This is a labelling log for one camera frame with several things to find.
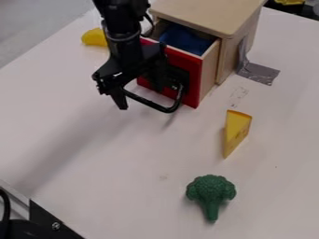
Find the wooden cabinet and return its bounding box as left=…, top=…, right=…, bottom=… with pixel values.
left=147, top=0, right=269, bottom=86

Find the yellow toy cheese wedge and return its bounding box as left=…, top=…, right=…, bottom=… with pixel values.
left=221, top=109, right=254, bottom=160

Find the blue cloth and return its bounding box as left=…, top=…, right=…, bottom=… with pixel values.
left=158, top=23, right=217, bottom=57

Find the green toy broccoli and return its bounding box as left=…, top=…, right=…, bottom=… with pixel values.
left=184, top=174, right=239, bottom=223

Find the black equipment base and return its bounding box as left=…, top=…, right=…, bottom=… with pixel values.
left=0, top=187, right=87, bottom=239

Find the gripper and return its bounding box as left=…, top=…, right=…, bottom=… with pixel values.
left=90, top=33, right=172, bottom=111

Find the red drawer with black handle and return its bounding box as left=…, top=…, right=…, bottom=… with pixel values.
left=121, top=19, right=222, bottom=115

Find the yellow toy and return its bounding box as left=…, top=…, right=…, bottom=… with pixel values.
left=79, top=27, right=110, bottom=48

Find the grey tape strip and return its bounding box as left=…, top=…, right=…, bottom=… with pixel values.
left=235, top=36, right=282, bottom=87

